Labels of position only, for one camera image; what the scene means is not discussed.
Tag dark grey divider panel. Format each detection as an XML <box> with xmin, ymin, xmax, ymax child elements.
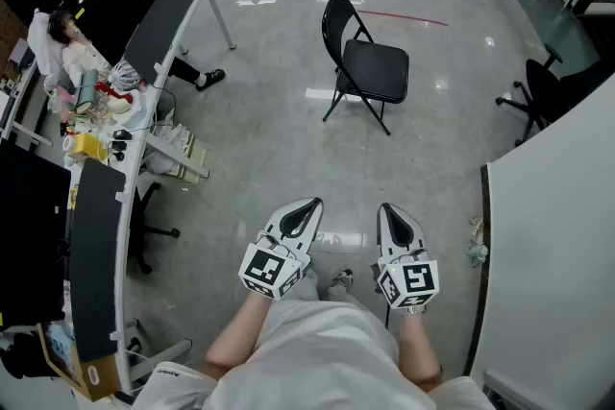
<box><xmin>123</xmin><ymin>0</ymin><xmax>204</xmax><ymax>85</ymax></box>
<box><xmin>69</xmin><ymin>157</ymin><xmax>128</xmax><ymax>364</ymax></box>

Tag white plastic bag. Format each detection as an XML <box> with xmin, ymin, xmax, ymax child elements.
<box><xmin>142</xmin><ymin>109</ymin><xmax>191</xmax><ymax>174</ymax></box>

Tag yellow bottle on desk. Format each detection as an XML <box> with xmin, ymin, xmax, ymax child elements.
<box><xmin>69</xmin><ymin>133</ymin><xmax>109</xmax><ymax>160</ymax></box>

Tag brown cardboard box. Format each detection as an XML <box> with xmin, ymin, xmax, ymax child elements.
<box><xmin>37</xmin><ymin>321</ymin><xmax>122</xmax><ymax>402</ymax></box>

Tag white long desk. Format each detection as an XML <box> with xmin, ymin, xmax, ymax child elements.
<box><xmin>0</xmin><ymin>0</ymin><xmax>237</xmax><ymax>399</ymax></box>

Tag white desk fan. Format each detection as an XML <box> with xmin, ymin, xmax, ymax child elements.
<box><xmin>108</xmin><ymin>59</ymin><xmax>146</xmax><ymax>92</ymax></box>

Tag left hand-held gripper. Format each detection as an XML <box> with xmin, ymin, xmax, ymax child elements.
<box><xmin>238</xmin><ymin>197</ymin><xmax>325</xmax><ymax>302</ymax></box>

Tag person's light grey trousers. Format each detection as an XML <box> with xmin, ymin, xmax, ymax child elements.
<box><xmin>296</xmin><ymin>268</ymin><xmax>371</xmax><ymax>309</ymax></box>

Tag person's right shoe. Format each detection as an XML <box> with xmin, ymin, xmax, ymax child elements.
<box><xmin>330</xmin><ymin>268</ymin><xmax>356</xmax><ymax>290</ymax></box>

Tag black monitor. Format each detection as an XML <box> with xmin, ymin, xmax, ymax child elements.
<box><xmin>74</xmin><ymin>0</ymin><xmax>169</xmax><ymax>66</ymax></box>
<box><xmin>0</xmin><ymin>141</ymin><xmax>72</xmax><ymax>333</ymax></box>

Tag person's right forearm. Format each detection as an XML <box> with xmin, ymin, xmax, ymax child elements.
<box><xmin>394</xmin><ymin>310</ymin><xmax>444</xmax><ymax>394</ymax></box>

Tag pale crumpled floor object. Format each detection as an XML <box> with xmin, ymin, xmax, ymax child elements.
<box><xmin>466</xmin><ymin>214</ymin><xmax>490</xmax><ymax>269</ymax></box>

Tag black folding chair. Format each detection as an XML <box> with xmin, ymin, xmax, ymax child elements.
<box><xmin>320</xmin><ymin>0</ymin><xmax>411</xmax><ymax>136</ymax></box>

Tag person's left forearm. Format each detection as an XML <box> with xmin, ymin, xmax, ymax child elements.
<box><xmin>200</xmin><ymin>290</ymin><xmax>279</xmax><ymax>381</ymax></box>

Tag pale green pouch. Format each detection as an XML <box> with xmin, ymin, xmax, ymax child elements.
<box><xmin>74</xmin><ymin>69</ymin><xmax>101</xmax><ymax>114</ymax></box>

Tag red handled tool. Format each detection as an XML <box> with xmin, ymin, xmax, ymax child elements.
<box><xmin>93</xmin><ymin>81</ymin><xmax>135</xmax><ymax>105</ymax></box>

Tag black office chair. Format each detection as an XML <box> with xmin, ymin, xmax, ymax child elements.
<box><xmin>494</xmin><ymin>43</ymin><xmax>615</xmax><ymax>148</ymax></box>
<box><xmin>125</xmin><ymin>181</ymin><xmax>182</xmax><ymax>276</ymax></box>

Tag striped paper bag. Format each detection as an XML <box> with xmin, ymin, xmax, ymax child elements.
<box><xmin>165</xmin><ymin>129</ymin><xmax>209</xmax><ymax>185</ymax></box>

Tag person's white shirt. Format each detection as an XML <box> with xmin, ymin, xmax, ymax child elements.
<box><xmin>132</xmin><ymin>299</ymin><xmax>497</xmax><ymax>410</ymax></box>

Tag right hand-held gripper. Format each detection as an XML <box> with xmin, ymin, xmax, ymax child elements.
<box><xmin>376</xmin><ymin>203</ymin><xmax>440</xmax><ymax>310</ymax></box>

